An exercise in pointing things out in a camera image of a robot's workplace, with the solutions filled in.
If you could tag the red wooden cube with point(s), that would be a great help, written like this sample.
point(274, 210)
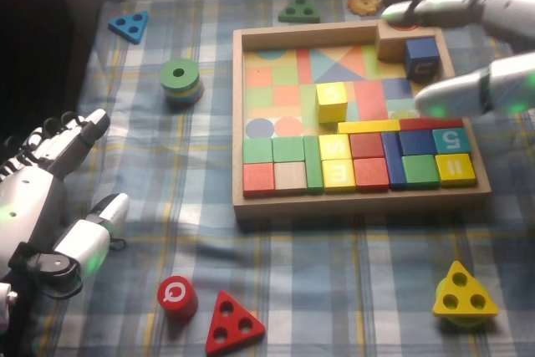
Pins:
point(259, 179)
point(367, 146)
point(371, 174)

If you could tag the green wooden cube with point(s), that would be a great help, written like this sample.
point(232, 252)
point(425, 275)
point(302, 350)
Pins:
point(289, 149)
point(258, 150)
point(420, 171)

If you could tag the teal cube printed 5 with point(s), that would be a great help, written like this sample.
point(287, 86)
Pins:
point(451, 141)

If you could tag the dark blue plain cube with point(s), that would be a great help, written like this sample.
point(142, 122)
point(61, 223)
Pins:
point(418, 143)

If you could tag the red wooden cylinder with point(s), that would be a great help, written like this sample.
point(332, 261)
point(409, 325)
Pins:
point(177, 302)

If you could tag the tan flower-shaped cookie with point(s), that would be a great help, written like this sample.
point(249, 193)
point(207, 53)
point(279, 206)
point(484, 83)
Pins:
point(357, 1)

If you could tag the blue triangle with three holes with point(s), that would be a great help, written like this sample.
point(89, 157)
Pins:
point(121, 24)

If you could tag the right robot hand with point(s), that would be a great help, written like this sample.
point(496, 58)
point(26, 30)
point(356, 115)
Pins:
point(510, 1)

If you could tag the yellow cube printed E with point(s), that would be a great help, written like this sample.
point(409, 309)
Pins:
point(338, 175)

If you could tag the natural wooden cube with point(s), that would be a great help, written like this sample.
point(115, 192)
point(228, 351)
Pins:
point(290, 177)

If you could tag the yellow triangle with three holes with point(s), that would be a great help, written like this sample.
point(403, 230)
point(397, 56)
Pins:
point(443, 309)

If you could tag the blue plaid cloth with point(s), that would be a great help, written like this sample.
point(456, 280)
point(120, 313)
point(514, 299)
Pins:
point(292, 269)

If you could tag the yellow cube printed equals sign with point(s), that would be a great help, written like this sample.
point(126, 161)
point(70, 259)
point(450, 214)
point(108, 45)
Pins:
point(455, 169)

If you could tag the dark blue cube printed C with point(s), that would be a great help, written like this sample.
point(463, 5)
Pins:
point(422, 58)

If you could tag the red triangle with three holes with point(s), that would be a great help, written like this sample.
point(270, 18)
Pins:
point(227, 332)

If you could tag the wooden tray with colourful print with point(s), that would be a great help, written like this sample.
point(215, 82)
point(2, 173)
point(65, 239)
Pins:
point(284, 81)

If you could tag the yellow cube printed S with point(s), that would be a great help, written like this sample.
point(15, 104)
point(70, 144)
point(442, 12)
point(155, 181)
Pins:
point(335, 147)
point(332, 102)

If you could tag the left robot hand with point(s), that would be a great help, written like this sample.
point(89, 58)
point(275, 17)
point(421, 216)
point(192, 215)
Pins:
point(25, 198)

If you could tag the green triangle with three holes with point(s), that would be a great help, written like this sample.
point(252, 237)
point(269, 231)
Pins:
point(292, 16)

